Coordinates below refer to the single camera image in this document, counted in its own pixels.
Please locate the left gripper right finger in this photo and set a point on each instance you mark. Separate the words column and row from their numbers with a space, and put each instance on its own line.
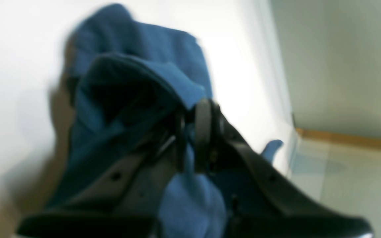
column 260, row 202

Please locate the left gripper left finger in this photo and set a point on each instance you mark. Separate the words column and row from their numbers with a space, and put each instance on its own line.
column 125, row 200

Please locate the dark blue t-shirt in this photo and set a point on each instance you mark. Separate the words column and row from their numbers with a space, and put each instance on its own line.
column 126, row 78

